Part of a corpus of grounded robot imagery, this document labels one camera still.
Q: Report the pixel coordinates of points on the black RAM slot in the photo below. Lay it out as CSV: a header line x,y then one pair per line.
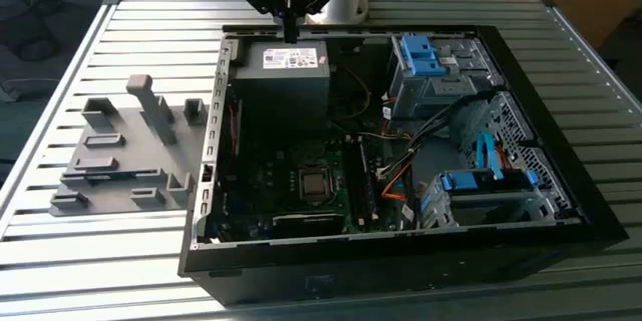
x,y
356,178

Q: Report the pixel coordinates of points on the blue drive bay latch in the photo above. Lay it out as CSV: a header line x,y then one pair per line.
x,y
420,58

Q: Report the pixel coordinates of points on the grey power supply unit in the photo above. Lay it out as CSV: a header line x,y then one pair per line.
x,y
280,88

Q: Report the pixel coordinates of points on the grey metal drive cage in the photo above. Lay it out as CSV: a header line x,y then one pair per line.
x,y
431,91

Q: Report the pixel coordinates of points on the grey parts rack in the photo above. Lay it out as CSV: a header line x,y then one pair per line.
x,y
129,137

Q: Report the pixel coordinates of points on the green motherboard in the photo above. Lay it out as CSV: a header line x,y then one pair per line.
x,y
260,170

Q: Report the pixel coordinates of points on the silver CPU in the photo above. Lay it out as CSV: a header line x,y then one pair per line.
x,y
315,184

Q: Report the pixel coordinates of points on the grey floor stand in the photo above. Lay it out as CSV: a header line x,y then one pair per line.
x,y
6,91

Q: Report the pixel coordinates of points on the hard disk in blue carrier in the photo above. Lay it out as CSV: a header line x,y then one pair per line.
x,y
463,180

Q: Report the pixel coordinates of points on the black graphics card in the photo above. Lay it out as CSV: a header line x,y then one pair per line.
x,y
305,225

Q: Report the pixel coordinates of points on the grey metal disk bay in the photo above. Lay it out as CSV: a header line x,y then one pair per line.
x,y
502,200

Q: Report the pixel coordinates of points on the black PC case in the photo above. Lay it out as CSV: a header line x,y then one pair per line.
x,y
400,272

